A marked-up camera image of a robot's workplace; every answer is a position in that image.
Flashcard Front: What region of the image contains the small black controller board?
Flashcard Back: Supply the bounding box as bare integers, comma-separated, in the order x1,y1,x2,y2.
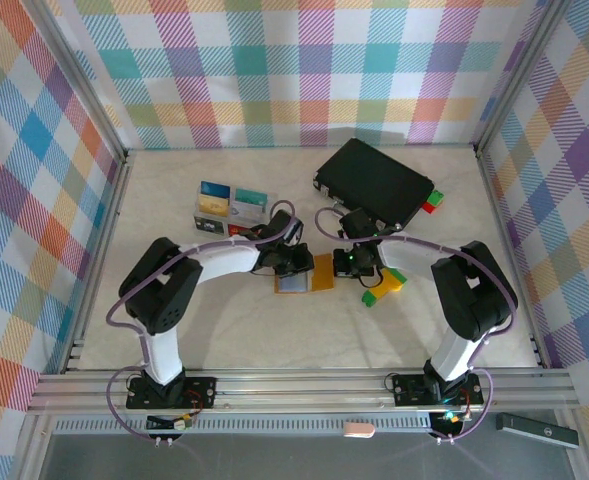
145,412,195,446
427,409,474,446

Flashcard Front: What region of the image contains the yellow green toy block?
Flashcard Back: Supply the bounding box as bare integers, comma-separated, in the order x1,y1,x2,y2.
361,267,409,307

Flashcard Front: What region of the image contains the orange card holder wallet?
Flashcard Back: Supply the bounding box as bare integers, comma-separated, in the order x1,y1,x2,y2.
273,253,336,296

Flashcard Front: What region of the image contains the black rectangular bar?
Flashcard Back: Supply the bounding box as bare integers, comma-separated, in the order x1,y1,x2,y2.
495,412,580,449

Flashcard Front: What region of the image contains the aluminium side rail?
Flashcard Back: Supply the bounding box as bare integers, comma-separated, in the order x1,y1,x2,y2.
59,149,136,375
473,147,550,371

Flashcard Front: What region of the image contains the aluminium cross rail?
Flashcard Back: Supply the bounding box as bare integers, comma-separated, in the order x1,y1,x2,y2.
27,368,583,416

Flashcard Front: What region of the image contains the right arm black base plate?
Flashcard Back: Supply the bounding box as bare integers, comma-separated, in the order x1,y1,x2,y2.
392,373,485,407

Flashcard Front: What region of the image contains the black hard case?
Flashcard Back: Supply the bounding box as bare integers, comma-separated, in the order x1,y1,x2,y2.
311,138,435,232

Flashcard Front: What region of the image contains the pink oblong plastic piece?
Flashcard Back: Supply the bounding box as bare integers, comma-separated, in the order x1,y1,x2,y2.
342,422,377,440

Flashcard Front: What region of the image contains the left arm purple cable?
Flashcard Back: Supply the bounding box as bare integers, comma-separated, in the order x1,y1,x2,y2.
104,199,296,445

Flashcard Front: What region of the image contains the aluminium frame post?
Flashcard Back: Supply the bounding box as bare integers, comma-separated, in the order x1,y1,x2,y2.
21,0,134,160
472,0,573,159

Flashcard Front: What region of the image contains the gold card with stripe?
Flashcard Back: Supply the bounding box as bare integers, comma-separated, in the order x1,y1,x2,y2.
197,193,231,216

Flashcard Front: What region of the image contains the white VIP card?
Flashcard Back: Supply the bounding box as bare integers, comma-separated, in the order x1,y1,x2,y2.
231,202,266,221

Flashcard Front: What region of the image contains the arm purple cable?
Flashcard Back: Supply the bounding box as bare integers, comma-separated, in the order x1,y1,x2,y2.
104,199,296,445
314,205,520,446

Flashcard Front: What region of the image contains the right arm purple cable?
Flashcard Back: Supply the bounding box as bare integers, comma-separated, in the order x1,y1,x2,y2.
314,205,520,446

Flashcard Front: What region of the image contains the teal card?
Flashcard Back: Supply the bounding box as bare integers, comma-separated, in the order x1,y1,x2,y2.
234,188,269,206

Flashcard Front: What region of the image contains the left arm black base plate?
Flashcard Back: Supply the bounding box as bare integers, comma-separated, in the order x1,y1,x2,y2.
126,375,218,410

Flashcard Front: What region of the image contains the red green toy block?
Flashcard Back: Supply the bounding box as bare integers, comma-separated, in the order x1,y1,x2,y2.
421,190,446,215

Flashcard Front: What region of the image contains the slotted grey cable duct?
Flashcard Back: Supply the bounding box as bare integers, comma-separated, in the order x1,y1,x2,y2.
53,417,433,435

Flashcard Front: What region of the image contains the black card with chip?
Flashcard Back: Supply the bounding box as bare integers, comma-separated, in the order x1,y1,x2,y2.
193,215,227,235

